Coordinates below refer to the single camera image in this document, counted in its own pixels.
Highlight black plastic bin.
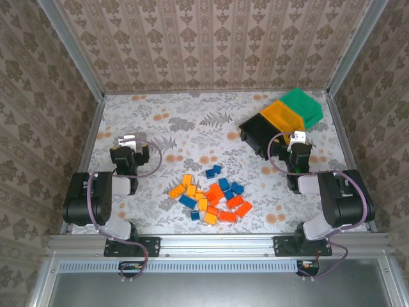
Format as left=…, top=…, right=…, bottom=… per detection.
left=238, top=113, right=284, bottom=161

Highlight yellow plastic bin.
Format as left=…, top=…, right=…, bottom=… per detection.
left=259, top=100, right=307, bottom=145

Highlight green plastic bin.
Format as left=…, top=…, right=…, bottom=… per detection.
left=280, top=88, right=324, bottom=130

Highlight long yellow lego brick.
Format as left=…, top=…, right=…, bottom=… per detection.
left=167, top=184, right=187, bottom=200

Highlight long blue lego brick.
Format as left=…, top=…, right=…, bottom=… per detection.
left=178, top=194, right=197, bottom=210

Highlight grey metal panel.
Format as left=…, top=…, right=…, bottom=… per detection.
left=49, top=271, right=393, bottom=307

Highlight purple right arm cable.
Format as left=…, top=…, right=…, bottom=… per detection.
left=267, top=132, right=371, bottom=279

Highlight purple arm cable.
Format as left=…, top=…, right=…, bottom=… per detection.
left=267, top=132, right=371, bottom=279
left=86, top=139, right=164, bottom=284

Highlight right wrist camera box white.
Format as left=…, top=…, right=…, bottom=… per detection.
left=286, top=130, right=307, bottom=152

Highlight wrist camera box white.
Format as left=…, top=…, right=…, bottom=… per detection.
left=286, top=130, right=307, bottom=152
left=117, top=134, right=139, bottom=148

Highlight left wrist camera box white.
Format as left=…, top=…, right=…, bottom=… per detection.
left=117, top=134, right=139, bottom=148

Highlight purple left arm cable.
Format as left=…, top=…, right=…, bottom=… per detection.
left=86, top=139, right=164, bottom=284

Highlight aluminium left side rail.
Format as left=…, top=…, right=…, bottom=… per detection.
left=59, top=95, right=106, bottom=234

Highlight aluminium right side rail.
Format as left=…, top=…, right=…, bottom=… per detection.
left=325, top=91, right=380, bottom=233

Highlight aluminium back rail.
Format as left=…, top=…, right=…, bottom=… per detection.
left=102, top=89, right=330, bottom=96

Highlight black connector with wires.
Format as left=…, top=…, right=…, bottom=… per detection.
left=296, top=259, right=320, bottom=276
left=118, top=260, right=145, bottom=278

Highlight aluminium left frame post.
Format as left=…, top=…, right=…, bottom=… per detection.
left=37, top=0, right=105, bottom=102

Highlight aluminium frame post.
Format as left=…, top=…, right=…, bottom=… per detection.
left=37, top=0, right=105, bottom=102
left=326, top=0, right=390, bottom=97

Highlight aluminium front frame rail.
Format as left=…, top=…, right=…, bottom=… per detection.
left=47, top=232, right=393, bottom=257

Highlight aluminium right frame post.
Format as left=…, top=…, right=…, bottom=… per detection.
left=326, top=0, right=390, bottom=97

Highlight grey slotted cable duct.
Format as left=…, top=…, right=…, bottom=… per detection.
left=58, top=259, right=301, bottom=274

